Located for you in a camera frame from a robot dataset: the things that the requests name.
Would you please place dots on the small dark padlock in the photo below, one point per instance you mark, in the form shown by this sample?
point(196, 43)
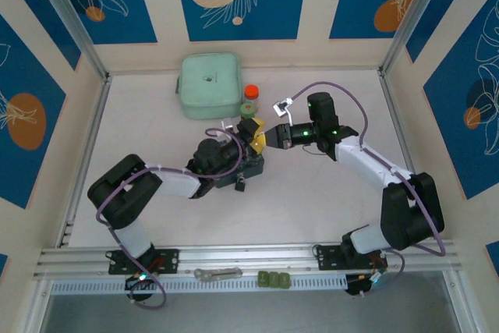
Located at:
point(240, 185)

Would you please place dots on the aluminium frame post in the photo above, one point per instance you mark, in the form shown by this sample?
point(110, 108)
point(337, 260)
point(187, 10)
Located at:
point(33, 309)
point(464, 302)
point(417, 17)
point(70, 17)

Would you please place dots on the silver metal tool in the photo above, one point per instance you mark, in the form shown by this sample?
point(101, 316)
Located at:
point(202, 273)

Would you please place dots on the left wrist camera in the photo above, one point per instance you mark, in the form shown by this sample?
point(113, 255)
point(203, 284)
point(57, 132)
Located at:
point(227, 125)

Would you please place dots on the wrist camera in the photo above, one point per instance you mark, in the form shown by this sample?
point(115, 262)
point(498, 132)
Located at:
point(280, 107)
point(227, 125)

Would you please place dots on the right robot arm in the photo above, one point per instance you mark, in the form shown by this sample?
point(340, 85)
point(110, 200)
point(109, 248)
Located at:
point(409, 212)

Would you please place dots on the dark blue painted box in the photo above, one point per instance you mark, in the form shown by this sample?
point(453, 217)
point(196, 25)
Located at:
point(254, 164)

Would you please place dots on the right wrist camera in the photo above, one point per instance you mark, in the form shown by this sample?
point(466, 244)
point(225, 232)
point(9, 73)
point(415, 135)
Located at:
point(280, 107)

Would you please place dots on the aluminium table side rail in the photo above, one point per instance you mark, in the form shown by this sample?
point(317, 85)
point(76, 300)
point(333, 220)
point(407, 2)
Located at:
point(395, 114)
point(87, 153)

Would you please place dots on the black electronics module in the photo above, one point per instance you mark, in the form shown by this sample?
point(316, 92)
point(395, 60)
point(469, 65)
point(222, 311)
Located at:
point(138, 282)
point(364, 284)

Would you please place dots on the mint green fabric case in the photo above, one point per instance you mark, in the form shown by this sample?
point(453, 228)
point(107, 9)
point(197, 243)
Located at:
point(208, 87)

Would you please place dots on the green block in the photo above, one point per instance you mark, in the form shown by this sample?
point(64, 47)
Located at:
point(262, 280)
point(284, 280)
point(273, 280)

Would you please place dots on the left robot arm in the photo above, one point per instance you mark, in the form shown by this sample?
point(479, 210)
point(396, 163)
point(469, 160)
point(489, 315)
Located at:
point(124, 192)

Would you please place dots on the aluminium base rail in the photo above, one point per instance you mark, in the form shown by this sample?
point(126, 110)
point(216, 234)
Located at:
point(249, 259)

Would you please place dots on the orange-lid jar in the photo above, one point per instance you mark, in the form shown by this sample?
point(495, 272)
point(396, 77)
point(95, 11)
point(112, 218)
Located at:
point(252, 92)

